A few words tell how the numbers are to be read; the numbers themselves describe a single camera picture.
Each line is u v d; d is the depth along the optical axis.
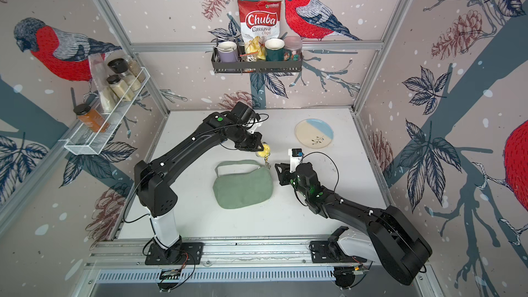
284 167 0.76
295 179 0.72
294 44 0.85
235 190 0.86
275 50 0.81
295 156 0.73
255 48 0.85
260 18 0.78
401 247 0.41
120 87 0.76
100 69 0.72
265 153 0.79
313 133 1.10
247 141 0.69
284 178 0.74
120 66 0.79
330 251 0.65
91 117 0.67
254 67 0.87
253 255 0.74
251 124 0.68
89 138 0.70
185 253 0.73
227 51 0.80
